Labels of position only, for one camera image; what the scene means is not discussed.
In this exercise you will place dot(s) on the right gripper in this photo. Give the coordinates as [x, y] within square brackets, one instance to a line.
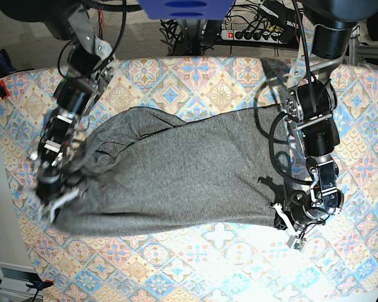
[56, 193]

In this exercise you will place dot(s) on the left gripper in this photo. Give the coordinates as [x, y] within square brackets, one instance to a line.
[297, 214]

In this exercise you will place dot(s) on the grey t-shirt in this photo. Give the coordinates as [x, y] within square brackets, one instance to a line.
[146, 171]

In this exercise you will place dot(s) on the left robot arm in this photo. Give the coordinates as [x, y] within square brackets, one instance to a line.
[325, 29]

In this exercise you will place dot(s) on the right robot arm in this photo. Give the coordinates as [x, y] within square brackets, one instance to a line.
[90, 67]

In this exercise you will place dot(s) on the patterned tablecloth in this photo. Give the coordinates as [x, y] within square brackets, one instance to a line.
[219, 261]

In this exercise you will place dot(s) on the black clamp lower left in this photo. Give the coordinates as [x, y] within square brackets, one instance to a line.
[34, 284]

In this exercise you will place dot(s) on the blue handled clamp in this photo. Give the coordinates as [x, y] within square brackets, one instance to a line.
[6, 66]

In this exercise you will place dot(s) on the aluminium frame post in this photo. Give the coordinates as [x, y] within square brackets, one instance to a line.
[354, 43]

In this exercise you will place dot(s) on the power strip with red switch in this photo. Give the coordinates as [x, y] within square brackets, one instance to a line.
[264, 36]

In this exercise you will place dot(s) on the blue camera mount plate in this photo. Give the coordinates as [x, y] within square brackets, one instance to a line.
[186, 9]

